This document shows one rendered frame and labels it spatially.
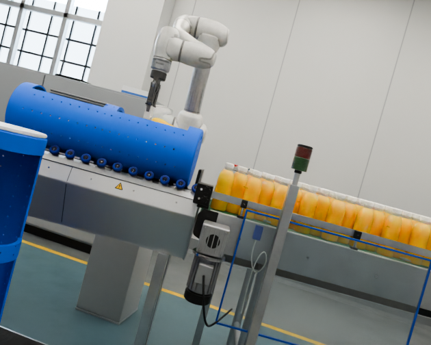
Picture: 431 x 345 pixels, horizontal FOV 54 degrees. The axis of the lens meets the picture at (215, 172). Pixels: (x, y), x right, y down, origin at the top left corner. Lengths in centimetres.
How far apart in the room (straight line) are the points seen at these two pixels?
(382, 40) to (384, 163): 130
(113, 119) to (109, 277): 109
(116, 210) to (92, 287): 88
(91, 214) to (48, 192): 22
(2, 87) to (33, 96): 231
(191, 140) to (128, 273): 105
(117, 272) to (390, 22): 376
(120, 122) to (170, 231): 54
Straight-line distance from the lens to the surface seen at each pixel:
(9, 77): 438
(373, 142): 474
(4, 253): 172
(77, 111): 201
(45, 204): 210
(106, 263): 268
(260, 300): 173
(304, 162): 165
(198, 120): 260
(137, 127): 193
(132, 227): 199
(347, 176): 469
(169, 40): 204
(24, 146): 162
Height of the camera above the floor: 113
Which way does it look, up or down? 2 degrees down
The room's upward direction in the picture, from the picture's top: 15 degrees clockwise
